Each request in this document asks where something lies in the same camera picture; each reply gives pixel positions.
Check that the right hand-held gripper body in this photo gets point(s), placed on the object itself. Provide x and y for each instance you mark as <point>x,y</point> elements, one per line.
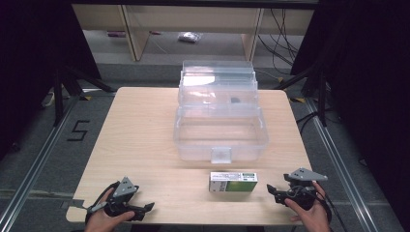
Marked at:
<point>303,185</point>

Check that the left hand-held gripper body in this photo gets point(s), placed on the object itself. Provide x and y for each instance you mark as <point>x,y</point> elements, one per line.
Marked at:
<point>123,188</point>

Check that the person's right hand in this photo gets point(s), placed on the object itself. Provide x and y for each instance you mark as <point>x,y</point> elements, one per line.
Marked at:
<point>311,216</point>

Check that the person's left hand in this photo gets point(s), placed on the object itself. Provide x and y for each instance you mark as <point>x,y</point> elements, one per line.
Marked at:
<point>104,219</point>

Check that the green and white carton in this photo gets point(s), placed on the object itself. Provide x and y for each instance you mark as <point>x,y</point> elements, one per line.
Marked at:
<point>232,182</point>

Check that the clear plastic storage box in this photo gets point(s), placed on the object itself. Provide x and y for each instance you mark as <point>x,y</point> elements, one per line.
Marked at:
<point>220,116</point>

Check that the black metal stand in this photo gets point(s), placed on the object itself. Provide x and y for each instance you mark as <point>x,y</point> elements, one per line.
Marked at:
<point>317,90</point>
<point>64,90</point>

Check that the dark curtain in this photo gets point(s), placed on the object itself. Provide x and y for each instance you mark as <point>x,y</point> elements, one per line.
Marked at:
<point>364,96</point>
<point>35,64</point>

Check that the purple flat item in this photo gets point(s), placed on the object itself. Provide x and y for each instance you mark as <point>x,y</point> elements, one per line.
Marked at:
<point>116,34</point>

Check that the crumpled clear plastic bag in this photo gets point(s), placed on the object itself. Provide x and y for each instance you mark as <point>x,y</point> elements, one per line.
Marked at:
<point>189,37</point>

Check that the light wooden shelf unit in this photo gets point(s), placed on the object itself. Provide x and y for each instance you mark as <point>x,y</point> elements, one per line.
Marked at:
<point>193,22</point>

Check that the silver floor rail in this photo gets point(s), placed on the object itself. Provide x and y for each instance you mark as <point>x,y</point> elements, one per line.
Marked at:
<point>341,167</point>
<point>35,164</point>

